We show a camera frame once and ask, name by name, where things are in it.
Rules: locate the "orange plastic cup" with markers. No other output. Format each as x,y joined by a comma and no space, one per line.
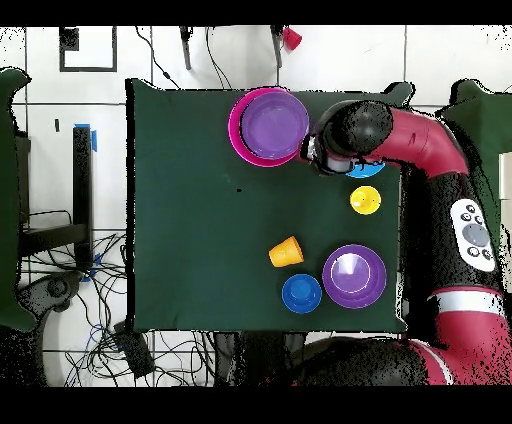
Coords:
286,252

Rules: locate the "pink plastic bowl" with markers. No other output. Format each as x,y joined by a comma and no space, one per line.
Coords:
236,136

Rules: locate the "purple plastic bowl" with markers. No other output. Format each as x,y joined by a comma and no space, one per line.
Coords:
354,280
275,126

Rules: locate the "yellow plastic cup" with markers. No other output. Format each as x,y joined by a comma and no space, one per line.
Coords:
365,200

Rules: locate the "light blue plastic bowl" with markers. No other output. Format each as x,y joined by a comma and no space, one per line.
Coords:
366,172

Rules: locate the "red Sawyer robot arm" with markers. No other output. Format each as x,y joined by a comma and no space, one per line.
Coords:
440,240

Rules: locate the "dark green table cloth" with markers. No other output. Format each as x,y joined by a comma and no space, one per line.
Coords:
180,240

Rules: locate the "small dark blue bowl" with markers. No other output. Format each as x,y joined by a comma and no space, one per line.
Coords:
301,294

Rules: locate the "grey tripod leg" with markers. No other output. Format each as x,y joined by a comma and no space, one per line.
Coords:
276,44
185,48

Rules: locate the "blue tape strip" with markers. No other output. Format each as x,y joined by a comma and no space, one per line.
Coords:
94,142

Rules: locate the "red plastic cup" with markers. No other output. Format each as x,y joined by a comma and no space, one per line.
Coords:
292,38

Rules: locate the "black power strip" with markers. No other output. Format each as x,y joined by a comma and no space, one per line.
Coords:
134,352

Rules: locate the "black office chair base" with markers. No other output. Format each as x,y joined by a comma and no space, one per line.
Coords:
56,288

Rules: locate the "green cloth side table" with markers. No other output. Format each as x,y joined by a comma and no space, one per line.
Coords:
8,200
488,128

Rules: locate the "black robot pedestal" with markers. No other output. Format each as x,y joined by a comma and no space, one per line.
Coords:
260,360

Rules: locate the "black table frame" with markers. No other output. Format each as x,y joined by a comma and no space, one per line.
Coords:
82,180

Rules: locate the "black square floor frame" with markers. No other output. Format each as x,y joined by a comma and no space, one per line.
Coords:
68,40

